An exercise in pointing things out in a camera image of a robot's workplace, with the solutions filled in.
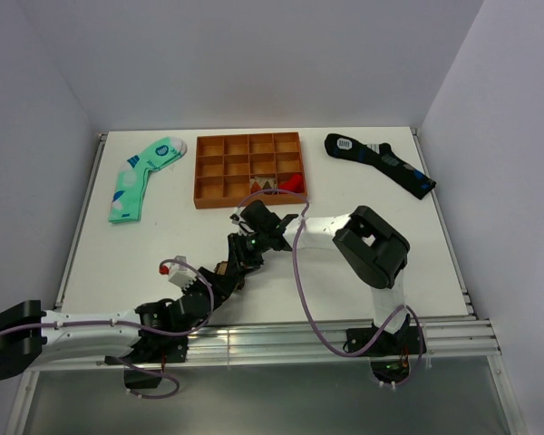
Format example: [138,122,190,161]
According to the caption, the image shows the brown argyle sock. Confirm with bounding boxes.
[214,261,248,293]

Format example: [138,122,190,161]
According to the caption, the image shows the black blue sports sock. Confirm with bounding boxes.
[324,133,436,199]

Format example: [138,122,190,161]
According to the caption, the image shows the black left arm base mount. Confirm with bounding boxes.
[104,335,189,400]

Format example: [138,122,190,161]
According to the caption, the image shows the rolled red sock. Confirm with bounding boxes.
[278,173,305,193]

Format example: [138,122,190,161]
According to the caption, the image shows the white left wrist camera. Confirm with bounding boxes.
[159,256,196,290]

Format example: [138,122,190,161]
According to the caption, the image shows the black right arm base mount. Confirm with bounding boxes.
[343,325,427,383]

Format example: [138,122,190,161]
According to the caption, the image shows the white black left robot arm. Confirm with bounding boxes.
[0,265,245,381]

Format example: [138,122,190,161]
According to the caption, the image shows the mint green patterned sock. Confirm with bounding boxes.
[108,137,188,224]

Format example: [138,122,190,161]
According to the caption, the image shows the wooden compartment tray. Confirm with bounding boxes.
[193,131,307,209]

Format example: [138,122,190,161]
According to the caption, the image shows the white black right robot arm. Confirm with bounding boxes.
[230,200,410,353]

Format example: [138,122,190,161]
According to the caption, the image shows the rolled orange green argyle sock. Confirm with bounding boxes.
[250,177,277,193]

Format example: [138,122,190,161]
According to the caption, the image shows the aluminium table edge rail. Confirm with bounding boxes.
[29,320,500,372]

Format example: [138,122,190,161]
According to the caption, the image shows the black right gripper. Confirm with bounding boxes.
[228,230,271,279]

